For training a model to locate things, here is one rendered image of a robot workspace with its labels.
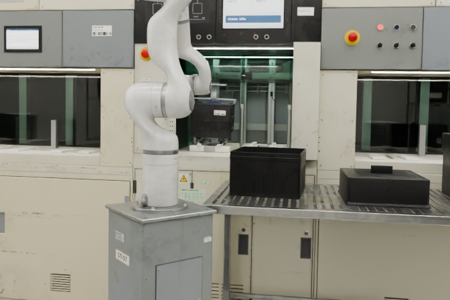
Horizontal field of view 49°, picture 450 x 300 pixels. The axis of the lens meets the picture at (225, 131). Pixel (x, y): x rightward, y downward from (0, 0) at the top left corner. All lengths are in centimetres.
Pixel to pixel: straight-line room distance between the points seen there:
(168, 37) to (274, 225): 111
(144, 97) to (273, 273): 118
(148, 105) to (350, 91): 104
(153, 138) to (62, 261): 122
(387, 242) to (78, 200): 149
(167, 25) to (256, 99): 165
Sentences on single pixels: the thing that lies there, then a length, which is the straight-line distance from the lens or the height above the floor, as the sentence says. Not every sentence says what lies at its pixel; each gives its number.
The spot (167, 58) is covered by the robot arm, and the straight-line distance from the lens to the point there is 165.
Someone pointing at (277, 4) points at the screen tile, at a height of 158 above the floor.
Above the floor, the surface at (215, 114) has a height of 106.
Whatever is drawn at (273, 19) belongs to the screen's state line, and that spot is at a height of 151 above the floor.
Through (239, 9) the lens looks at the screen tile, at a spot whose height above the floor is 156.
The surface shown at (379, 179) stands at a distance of 187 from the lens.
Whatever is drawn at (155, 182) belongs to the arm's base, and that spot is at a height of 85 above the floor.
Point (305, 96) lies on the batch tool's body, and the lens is 227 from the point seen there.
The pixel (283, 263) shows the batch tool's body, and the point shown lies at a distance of 244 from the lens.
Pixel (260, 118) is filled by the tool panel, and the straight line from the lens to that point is 323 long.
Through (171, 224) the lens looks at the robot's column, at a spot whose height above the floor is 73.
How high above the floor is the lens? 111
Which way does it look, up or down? 3 degrees down
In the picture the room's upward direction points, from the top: 1 degrees clockwise
